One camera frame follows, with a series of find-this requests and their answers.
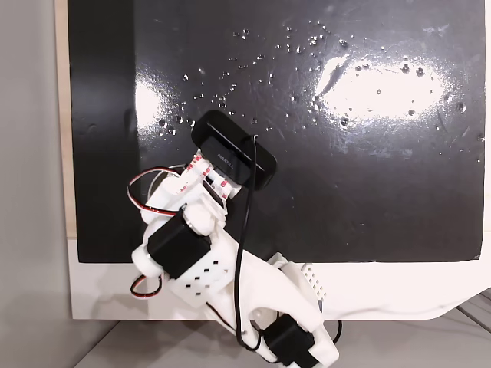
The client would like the grey-green steel mug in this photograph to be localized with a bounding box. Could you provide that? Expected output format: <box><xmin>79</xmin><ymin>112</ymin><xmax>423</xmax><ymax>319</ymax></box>
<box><xmin>147</xmin><ymin>164</ymin><xmax>185</xmax><ymax>204</ymax></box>

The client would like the black table mat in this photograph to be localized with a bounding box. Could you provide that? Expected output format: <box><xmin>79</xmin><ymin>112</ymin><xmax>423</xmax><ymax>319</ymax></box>
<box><xmin>67</xmin><ymin>0</ymin><xmax>484</xmax><ymax>265</ymax></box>

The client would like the red white servo wire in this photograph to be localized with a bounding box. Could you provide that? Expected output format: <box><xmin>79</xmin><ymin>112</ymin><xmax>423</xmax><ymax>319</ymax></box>
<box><xmin>129</xmin><ymin>273</ymin><xmax>165</xmax><ymax>303</ymax></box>
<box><xmin>126</xmin><ymin>166</ymin><xmax>186</xmax><ymax>216</ymax></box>

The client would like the black oval camera box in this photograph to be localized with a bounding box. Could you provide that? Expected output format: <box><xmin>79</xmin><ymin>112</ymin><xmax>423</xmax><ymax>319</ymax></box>
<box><xmin>190</xmin><ymin>110</ymin><xmax>278</xmax><ymax>191</ymax></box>

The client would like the black camera cable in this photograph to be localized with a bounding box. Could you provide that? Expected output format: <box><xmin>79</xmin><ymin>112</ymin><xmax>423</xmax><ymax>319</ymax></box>
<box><xmin>232</xmin><ymin>133</ymin><xmax>269</xmax><ymax>352</ymax></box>

